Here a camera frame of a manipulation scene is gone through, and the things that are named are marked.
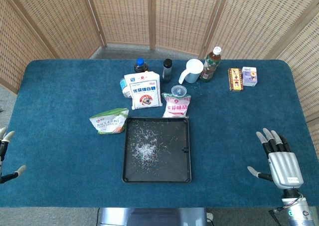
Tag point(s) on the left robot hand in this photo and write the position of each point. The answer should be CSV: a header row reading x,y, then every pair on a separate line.
x,y
5,137

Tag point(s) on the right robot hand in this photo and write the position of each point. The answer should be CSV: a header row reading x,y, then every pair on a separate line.
x,y
284,164

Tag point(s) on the green white starch bag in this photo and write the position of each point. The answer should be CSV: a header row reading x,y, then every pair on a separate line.
x,y
109,121

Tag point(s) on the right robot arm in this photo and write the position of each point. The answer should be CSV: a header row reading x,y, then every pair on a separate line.
x,y
296,207

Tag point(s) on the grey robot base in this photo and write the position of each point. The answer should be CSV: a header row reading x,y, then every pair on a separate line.
x,y
152,216

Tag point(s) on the blue table cloth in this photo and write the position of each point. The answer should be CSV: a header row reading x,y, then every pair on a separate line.
x,y
62,91

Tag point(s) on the purple white carton box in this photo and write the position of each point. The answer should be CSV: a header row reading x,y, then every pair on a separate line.
x,y
249,76

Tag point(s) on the red yellow carton box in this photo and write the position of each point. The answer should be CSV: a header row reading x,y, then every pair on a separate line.
x,y
235,80

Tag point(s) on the pink white seasoning bag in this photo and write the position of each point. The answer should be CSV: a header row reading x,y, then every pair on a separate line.
x,y
176,105

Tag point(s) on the tea bottle white cap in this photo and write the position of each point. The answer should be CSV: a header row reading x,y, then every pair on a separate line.
x,y
210,66

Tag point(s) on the black square tray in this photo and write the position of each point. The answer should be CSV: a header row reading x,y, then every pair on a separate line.
x,y
157,150

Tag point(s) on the clear round plastic container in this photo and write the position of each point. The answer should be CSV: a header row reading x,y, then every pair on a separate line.
x,y
179,90

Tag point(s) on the white jar blue label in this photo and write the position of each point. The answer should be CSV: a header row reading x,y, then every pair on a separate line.
x,y
124,87

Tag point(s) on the white plastic measuring jug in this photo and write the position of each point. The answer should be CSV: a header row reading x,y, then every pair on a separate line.
x,y
191,71

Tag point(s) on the spilled white grains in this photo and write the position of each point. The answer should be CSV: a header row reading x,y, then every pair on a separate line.
x,y
147,148

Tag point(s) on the white sugar bag blue print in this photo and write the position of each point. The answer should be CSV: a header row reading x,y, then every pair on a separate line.
x,y
145,91

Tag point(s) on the dark bottle black cap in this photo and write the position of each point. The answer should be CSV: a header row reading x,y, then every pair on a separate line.
x,y
167,70

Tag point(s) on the dark bottle blue cap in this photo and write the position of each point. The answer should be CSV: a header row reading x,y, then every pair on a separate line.
x,y
141,66

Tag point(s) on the woven bamboo folding screen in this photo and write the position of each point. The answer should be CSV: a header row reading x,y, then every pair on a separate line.
x,y
159,16

